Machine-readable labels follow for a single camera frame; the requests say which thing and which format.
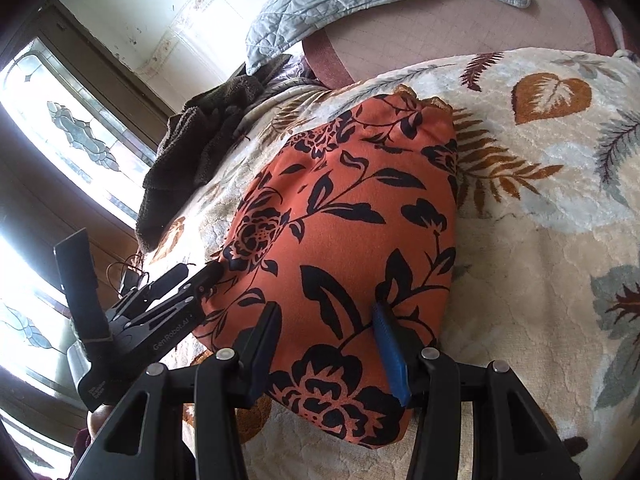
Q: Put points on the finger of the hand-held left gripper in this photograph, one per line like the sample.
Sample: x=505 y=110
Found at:
x=200 y=284
x=167 y=279

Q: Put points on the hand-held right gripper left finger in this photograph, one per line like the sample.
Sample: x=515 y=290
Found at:
x=262 y=345

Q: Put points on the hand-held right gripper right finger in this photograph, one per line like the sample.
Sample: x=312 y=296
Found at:
x=392 y=355

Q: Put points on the orange black floral garment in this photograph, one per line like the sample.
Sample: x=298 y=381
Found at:
x=340 y=200

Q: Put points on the person's left hand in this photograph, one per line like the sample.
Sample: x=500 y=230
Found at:
x=98 y=420

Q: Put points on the brown fuzzy cloth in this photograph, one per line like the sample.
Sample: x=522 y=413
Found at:
x=195 y=145

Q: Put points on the cream leaf-print blanket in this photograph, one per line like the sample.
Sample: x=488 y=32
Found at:
x=525 y=260

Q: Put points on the stained glass window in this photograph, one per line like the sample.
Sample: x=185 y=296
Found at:
x=65 y=125

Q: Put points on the purple cloth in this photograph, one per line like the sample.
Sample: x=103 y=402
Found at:
x=295 y=70

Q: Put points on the pink cushion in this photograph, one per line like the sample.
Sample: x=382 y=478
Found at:
x=425 y=30

